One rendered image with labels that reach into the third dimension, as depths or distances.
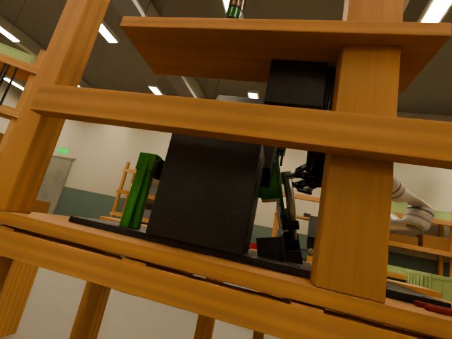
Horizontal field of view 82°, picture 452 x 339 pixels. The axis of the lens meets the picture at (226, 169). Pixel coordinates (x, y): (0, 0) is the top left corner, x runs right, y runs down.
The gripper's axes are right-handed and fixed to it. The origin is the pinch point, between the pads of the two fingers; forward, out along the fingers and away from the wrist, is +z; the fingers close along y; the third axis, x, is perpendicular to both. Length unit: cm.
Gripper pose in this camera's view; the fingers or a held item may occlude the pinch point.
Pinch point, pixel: (288, 180)
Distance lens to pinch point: 101.5
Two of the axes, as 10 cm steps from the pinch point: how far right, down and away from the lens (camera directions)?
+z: -9.8, 1.0, 1.6
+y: -1.7, -8.7, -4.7
